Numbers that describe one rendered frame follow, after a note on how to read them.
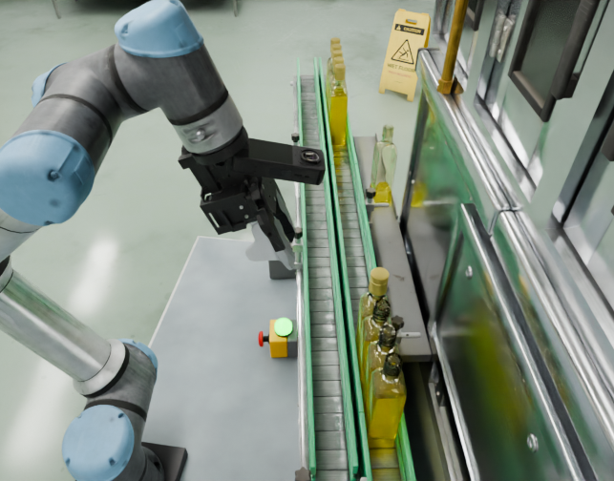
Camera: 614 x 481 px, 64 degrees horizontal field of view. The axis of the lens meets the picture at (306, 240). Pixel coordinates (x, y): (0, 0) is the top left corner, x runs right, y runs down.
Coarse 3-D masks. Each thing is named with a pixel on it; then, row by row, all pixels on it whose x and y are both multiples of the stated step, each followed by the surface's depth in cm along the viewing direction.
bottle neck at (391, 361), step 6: (390, 354) 81; (396, 354) 81; (384, 360) 81; (390, 360) 82; (396, 360) 82; (402, 360) 80; (384, 366) 82; (390, 366) 80; (396, 366) 79; (384, 372) 82; (390, 372) 81; (396, 372) 81; (384, 378) 83; (390, 378) 82; (396, 378) 82
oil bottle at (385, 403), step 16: (384, 384) 83; (400, 384) 83; (368, 400) 91; (384, 400) 84; (400, 400) 84; (368, 416) 92; (384, 416) 88; (400, 416) 88; (368, 432) 92; (384, 432) 92
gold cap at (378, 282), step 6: (372, 270) 92; (378, 270) 92; (384, 270) 92; (372, 276) 91; (378, 276) 91; (384, 276) 91; (372, 282) 92; (378, 282) 91; (384, 282) 91; (372, 288) 93; (378, 288) 92; (384, 288) 93; (372, 294) 94; (378, 294) 93
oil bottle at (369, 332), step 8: (368, 320) 93; (368, 328) 92; (376, 328) 91; (360, 336) 99; (368, 336) 92; (376, 336) 91; (360, 344) 99; (368, 344) 92; (360, 352) 99; (360, 360) 99; (360, 368) 100; (360, 376) 101
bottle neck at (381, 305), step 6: (378, 300) 90; (384, 300) 90; (378, 306) 91; (384, 306) 90; (390, 306) 89; (372, 312) 91; (378, 312) 89; (384, 312) 88; (372, 318) 91; (378, 318) 90; (384, 318) 89; (378, 324) 91; (384, 324) 91
